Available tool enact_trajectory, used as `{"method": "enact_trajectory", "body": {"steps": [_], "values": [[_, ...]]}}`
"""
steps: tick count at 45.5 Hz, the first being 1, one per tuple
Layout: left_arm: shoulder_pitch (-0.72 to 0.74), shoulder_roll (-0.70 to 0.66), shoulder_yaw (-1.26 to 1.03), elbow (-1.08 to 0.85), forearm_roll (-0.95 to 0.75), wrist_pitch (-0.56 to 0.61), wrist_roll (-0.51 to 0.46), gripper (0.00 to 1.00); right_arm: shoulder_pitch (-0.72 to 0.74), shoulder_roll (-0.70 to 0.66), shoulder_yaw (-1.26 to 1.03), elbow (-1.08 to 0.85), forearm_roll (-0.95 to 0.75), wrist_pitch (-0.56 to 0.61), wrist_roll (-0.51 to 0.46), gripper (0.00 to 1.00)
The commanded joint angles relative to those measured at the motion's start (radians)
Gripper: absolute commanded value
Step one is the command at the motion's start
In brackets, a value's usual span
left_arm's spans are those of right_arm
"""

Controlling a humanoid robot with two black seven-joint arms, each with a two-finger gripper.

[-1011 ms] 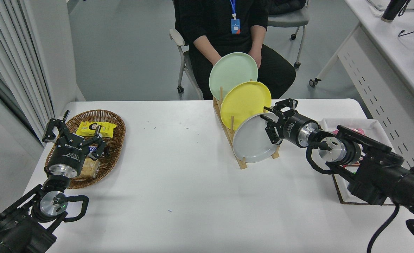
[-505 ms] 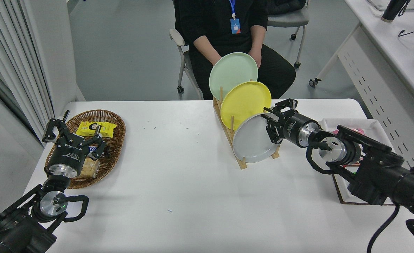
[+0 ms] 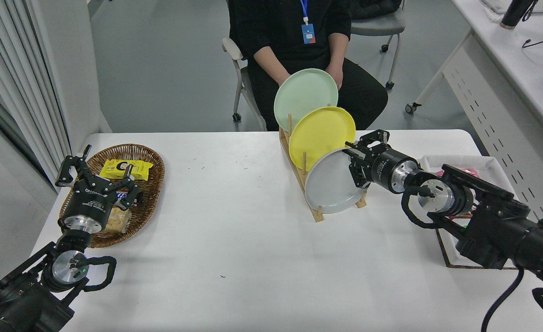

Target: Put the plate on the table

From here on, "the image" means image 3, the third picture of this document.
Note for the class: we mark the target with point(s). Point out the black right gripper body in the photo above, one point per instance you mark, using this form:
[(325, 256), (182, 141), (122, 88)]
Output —
[(384, 168)]

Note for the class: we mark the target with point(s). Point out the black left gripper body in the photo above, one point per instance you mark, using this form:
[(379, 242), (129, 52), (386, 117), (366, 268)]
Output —
[(89, 203)]

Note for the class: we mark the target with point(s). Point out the grey plate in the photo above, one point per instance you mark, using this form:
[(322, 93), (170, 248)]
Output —
[(329, 184)]

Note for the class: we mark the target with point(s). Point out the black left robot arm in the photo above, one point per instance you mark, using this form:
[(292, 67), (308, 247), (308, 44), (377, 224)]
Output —
[(22, 304)]

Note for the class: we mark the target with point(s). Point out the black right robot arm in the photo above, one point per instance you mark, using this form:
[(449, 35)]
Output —
[(502, 230)]

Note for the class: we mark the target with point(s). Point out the person's left forearm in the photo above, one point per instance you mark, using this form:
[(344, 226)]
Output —
[(338, 50)]

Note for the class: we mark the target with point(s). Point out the person's right forearm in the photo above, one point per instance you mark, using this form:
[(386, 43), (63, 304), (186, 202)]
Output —
[(269, 64)]

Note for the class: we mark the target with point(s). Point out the yellow plate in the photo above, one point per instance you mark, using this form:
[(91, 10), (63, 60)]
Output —
[(322, 133)]

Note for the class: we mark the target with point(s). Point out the wooden plate rack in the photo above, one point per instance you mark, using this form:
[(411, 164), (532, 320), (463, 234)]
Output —
[(318, 215)]

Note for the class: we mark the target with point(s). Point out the pale green plate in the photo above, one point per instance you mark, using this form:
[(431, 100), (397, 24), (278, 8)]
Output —
[(301, 94)]

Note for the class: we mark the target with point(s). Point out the person's left hand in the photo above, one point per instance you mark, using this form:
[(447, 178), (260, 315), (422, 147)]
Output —
[(337, 76)]

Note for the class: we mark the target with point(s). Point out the white blue snack bar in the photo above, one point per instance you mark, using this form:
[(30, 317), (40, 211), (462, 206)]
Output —
[(122, 197)]

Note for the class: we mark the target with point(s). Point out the brown wicker basket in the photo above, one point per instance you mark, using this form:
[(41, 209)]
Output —
[(151, 184)]

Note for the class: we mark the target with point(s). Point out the yellow snack packet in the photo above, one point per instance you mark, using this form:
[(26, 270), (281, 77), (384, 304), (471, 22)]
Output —
[(138, 168)]

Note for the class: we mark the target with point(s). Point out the clear cracker packet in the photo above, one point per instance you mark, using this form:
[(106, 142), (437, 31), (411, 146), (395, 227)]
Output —
[(116, 221)]

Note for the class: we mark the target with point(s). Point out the pink snack packet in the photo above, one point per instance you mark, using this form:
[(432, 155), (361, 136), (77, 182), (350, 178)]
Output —
[(472, 172)]

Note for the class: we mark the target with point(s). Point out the white rectangular tray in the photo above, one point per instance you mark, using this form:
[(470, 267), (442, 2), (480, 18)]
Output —
[(483, 161)]

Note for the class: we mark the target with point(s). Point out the grey office chair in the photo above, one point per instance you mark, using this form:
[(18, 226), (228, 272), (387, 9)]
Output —
[(377, 27)]

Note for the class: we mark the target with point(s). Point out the white vertical blinds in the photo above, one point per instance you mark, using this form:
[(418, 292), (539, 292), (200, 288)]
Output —
[(3, 69)]

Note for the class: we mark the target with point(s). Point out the black jacket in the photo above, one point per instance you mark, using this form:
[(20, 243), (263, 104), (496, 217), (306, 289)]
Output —
[(372, 7)]

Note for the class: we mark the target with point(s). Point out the person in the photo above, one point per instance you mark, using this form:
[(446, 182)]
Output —
[(276, 23)]

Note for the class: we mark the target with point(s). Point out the white office chair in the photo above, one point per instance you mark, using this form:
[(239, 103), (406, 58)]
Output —
[(232, 48)]

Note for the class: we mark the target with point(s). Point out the white perforated desk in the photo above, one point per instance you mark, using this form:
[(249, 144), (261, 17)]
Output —
[(525, 64)]

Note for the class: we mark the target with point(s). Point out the black flask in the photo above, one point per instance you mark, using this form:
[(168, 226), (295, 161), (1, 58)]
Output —
[(516, 11)]

